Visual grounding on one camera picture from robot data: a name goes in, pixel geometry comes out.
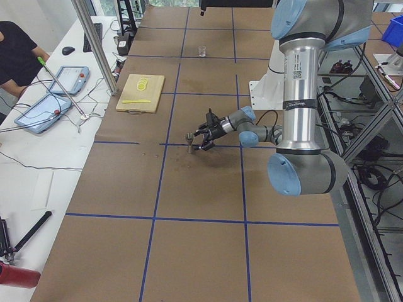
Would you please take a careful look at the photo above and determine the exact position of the yellow plastic knife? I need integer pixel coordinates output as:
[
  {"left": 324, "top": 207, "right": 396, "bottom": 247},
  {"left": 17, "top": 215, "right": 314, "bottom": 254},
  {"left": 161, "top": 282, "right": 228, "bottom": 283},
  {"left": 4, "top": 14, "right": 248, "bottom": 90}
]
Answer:
[{"left": 122, "top": 99, "right": 151, "bottom": 104}]

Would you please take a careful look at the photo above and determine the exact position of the person in black shirt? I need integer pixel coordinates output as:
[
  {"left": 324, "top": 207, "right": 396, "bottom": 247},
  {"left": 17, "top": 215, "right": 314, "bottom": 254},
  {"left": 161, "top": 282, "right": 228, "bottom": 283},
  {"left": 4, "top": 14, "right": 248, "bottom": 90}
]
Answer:
[{"left": 1, "top": 21, "right": 50, "bottom": 98}]

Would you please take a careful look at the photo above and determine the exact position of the teach pendant tablet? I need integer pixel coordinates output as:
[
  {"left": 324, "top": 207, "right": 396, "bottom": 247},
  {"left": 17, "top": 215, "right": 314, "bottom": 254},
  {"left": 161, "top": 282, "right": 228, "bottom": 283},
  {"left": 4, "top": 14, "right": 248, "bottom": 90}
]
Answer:
[
  {"left": 55, "top": 65, "right": 90, "bottom": 96},
  {"left": 14, "top": 94, "right": 72, "bottom": 134}
]

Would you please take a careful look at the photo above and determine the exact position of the red cylinder object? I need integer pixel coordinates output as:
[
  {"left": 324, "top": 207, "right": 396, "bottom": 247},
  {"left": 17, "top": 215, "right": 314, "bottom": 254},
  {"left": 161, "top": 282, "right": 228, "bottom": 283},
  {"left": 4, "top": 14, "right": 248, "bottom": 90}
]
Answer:
[{"left": 0, "top": 261, "right": 41, "bottom": 289}]

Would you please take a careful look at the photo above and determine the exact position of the black tripod handle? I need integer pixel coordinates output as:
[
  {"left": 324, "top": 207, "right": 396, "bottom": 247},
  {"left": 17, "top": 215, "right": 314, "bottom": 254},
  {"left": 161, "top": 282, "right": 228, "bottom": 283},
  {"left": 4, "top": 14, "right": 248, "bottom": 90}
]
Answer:
[{"left": 1, "top": 211, "right": 52, "bottom": 263}]

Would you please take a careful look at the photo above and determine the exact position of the white foam strip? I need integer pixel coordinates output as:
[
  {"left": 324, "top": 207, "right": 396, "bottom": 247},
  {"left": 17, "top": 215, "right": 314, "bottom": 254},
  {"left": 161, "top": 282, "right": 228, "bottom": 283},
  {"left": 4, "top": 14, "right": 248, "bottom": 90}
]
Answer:
[{"left": 31, "top": 171, "right": 54, "bottom": 211}]

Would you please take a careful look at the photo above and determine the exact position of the green handled reacher grabber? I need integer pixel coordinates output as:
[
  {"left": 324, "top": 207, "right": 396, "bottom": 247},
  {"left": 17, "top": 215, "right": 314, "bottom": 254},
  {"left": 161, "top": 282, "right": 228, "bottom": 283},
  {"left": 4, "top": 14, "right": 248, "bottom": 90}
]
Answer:
[{"left": 37, "top": 57, "right": 99, "bottom": 121}]

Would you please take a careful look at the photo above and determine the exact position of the aluminium frame post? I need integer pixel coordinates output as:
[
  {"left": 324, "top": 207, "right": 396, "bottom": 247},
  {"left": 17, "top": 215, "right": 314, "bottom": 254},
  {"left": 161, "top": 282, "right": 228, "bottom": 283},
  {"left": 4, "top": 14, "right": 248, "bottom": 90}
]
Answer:
[{"left": 71, "top": 0, "right": 118, "bottom": 96}]

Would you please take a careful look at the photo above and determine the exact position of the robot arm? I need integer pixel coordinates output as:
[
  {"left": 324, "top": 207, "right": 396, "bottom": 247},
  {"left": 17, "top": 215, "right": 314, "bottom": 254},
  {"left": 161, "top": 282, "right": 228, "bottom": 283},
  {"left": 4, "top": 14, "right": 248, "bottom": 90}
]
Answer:
[{"left": 193, "top": 1, "right": 373, "bottom": 196}]

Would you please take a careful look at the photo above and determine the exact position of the bamboo cutting board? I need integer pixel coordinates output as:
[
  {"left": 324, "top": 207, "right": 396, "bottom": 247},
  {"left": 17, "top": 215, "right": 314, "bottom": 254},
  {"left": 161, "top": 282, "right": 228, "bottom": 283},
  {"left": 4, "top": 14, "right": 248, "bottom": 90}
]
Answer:
[{"left": 116, "top": 74, "right": 165, "bottom": 113}]

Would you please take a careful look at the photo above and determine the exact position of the near teach pendant tablet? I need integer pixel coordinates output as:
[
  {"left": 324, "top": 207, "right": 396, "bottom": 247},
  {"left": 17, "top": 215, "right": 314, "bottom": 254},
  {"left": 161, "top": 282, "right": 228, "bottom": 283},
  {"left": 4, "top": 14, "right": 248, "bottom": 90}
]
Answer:
[{"left": 14, "top": 94, "right": 72, "bottom": 134}]

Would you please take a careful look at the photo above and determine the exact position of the steel jigger measuring cup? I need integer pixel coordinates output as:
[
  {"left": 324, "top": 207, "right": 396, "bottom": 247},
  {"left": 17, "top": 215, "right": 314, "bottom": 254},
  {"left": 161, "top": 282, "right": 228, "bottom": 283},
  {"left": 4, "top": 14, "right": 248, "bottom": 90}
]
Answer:
[{"left": 185, "top": 132, "right": 194, "bottom": 154}]

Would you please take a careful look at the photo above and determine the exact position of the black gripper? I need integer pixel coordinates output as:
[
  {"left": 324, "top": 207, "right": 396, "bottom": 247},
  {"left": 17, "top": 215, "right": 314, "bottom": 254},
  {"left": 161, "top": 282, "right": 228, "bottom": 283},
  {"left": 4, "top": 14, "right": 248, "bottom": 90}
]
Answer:
[{"left": 188, "top": 109, "right": 226, "bottom": 151}]

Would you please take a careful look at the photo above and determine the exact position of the black computer mouse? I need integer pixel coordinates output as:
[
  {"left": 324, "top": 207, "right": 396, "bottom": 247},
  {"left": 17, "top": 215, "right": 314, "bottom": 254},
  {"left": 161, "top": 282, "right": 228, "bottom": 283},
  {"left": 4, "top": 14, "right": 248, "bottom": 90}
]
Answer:
[{"left": 62, "top": 46, "right": 75, "bottom": 56}]

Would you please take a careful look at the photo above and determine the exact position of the clear glass cup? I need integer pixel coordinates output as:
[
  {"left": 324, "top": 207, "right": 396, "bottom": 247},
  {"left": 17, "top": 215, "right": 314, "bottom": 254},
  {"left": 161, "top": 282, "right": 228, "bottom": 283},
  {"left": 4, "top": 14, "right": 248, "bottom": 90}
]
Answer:
[{"left": 198, "top": 45, "right": 206, "bottom": 57}]

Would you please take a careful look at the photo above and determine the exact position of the far teach pendant tablet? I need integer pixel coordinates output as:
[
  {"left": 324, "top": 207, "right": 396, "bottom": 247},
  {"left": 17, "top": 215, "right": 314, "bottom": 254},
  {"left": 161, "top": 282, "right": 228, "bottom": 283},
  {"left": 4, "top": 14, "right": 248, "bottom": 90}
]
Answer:
[{"left": 55, "top": 65, "right": 90, "bottom": 96}]

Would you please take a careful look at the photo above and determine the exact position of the black keyboard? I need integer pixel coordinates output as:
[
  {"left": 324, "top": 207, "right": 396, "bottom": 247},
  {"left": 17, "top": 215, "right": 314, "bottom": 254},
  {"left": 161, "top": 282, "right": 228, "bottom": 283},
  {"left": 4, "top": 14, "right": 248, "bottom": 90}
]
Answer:
[{"left": 82, "top": 22, "right": 104, "bottom": 53}]

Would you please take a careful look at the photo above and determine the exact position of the blue plastic bin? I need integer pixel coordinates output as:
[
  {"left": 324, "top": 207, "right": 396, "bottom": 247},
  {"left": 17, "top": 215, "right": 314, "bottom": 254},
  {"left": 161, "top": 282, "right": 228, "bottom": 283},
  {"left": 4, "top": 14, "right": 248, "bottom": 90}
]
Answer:
[{"left": 382, "top": 15, "right": 403, "bottom": 47}]

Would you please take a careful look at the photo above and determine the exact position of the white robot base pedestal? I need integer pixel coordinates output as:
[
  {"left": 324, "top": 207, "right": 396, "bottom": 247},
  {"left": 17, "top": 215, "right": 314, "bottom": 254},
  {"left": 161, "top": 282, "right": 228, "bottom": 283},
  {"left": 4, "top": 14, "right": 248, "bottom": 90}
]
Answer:
[{"left": 249, "top": 40, "right": 285, "bottom": 110}]

